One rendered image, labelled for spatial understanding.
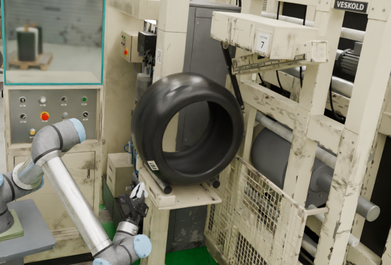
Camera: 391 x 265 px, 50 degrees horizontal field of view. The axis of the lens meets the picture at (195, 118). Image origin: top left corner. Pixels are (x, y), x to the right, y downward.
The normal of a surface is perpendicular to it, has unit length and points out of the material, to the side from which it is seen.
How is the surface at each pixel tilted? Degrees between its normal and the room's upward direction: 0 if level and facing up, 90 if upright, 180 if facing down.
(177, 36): 90
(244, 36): 90
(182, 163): 36
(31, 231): 0
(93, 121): 90
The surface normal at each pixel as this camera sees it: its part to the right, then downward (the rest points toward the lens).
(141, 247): 0.73, -0.32
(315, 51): 0.42, 0.01
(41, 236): 0.11, -0.94
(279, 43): 0.41, 0.33
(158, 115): -0.26, -0.11
